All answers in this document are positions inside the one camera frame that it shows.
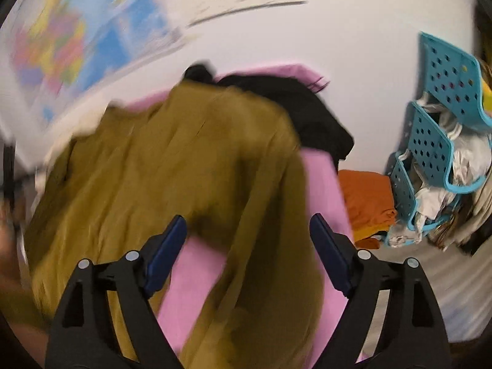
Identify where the blue perforated plastic rack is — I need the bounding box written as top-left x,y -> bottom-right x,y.
388,33 -> 492,239

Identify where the black garment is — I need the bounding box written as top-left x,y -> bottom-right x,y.
184,61 -> 355,162

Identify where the olive green garment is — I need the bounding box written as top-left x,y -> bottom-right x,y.
23,81 -> 327,369

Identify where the pink blanket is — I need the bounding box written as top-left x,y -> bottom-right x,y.
115,63 -> 366,369

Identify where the orange folded cloth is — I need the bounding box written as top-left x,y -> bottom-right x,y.
338,169 -> 398,248

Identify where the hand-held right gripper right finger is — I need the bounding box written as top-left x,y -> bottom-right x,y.
309,213 -> 452,369

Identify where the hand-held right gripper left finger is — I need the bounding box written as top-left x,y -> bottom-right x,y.
45,215 -> 188,369

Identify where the colourful wall map poster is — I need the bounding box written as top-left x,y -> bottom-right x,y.
10,0 -> 185,124

